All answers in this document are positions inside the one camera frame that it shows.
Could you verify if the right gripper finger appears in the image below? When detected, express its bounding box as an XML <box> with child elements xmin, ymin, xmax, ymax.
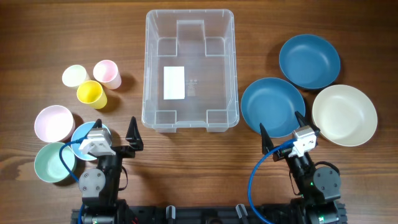
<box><xmin>259</xmin><ymin>123</ymin><xmax>274</xmax><ymax>155</ymax></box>
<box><xmin>295</xmin><ymin>111</ymin><xmax>320</xmax><ymax>134</ymax></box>

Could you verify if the light blue small bowl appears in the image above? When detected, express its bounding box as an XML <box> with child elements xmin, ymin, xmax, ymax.
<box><xmin>71</xmin><ymin>121</ymin><xmax>111</xmax><ymax>161</ymax></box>

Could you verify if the yellow cup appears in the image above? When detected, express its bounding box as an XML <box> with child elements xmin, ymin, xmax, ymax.
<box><xmin>76</xmin><ymin>80</ymin><xmax>108</xmax><ymax>110</ymax></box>

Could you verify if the dark blue bowl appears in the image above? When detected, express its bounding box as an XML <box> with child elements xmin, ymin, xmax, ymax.
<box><xmin>279</xmin><ymin>34</ymin><xmax>341</xmax><ymax>90</ymax></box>
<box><xmin>241</xmin><ymin>78</ymin><xmax>306</xmax><ymax>138</ymax></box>

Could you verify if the pink cup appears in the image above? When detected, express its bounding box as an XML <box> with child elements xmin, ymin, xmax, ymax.
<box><xmin>93</xmin><ymin>60</ymin><xmax>122</xmax><ymax>90</ymax></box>

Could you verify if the pale green cup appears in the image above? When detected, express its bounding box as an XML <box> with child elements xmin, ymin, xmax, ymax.
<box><xmin>62</xmin><ymin>65</ymin><xmax>90</xmax><ymax>89</ymax></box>

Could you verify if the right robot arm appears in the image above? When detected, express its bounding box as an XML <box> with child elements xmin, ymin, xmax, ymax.
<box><xmin>256</xmin><ymin>111</ymin><xmax>348</xmax><ymax>223</ymax></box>

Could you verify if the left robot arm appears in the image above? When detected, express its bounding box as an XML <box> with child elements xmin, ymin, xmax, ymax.
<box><xmin>77</xmin><ymin>117</ymin><xmax>144</xmax><ymax>223</ymax></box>

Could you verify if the white label in container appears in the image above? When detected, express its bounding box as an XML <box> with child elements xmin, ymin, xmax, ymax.
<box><xmin>164</xmin><ymin>67</ymin><xmax>185</xmax><ymax>100</ymax></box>

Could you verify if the clear plastic storage container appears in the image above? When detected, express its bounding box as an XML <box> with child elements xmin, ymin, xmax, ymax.
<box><xmin>141</xmin><ymin>9</ymin><xmax>239</xmax><ymax>133</ymax></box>

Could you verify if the pink small bowl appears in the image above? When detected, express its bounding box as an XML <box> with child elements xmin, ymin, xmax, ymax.
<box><xmin>34</xmin><ymin>105</ymin><xmax>75</xmax><ymax>143</ymax></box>

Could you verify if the mint green small bowl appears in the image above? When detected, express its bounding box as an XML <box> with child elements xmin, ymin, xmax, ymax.
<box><xmin>34</xmin><ymin>142</ymin><xmax>70</xmax><ymax>183</ymax></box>

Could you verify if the right blue cable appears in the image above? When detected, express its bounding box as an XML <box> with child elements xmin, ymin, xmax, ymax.
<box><xmin>247</xmin><ymin>138</ymin><xmax>298</xmax><ymax>224</ymax></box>

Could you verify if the blue cable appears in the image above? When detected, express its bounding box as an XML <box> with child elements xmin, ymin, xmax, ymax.
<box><xmin>247</xmin><ymin>138</ymin><xmax>298</xmax><ymax>224</ymax></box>
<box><xmin>58</xmin><ymin>139</ymin><xmax>86</xmax><ymax>224</ymax></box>

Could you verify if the left blue cable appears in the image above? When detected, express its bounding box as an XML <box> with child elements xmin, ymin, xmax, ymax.
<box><xmin>58</xmin><ymin>139</ymin><xmax>86</xmax><ymax>224</ymax></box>

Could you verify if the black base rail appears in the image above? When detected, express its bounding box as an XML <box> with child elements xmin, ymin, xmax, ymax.
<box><xmin>70</xmin><ymin>203</ymin><xmax>348</xmax><ymax>224</ymax></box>

